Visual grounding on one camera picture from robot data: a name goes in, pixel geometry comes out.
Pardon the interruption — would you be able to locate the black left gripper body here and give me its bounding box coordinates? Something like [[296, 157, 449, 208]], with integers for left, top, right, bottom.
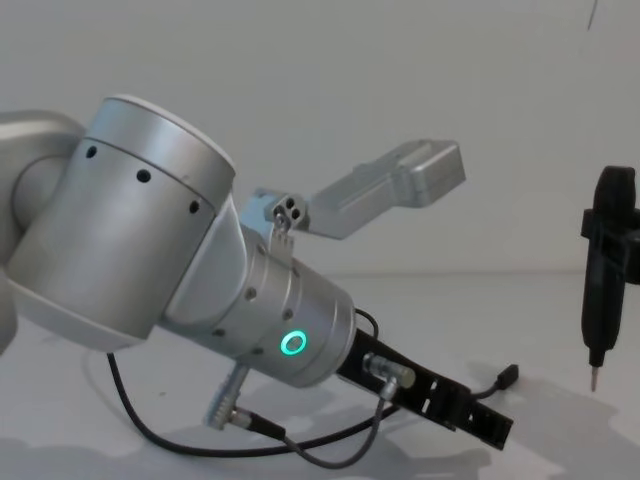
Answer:
[[338, 331, 471, 426]]

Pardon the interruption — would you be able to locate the black electric screwdriver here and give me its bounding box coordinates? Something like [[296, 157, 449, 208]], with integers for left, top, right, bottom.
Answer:
[[583, 165, 640, 396]]

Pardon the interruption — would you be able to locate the thin grey cable silver plug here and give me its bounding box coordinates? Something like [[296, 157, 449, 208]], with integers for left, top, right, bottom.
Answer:
[[279, 349, 417, 459]]

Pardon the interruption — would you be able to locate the black cable with small plug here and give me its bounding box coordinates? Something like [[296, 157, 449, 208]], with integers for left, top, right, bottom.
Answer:
[[469, 364, 521, 401]]

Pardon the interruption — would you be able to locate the thick black cable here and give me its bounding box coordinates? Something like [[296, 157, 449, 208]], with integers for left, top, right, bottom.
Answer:
[[105, 350, 401, 459]]

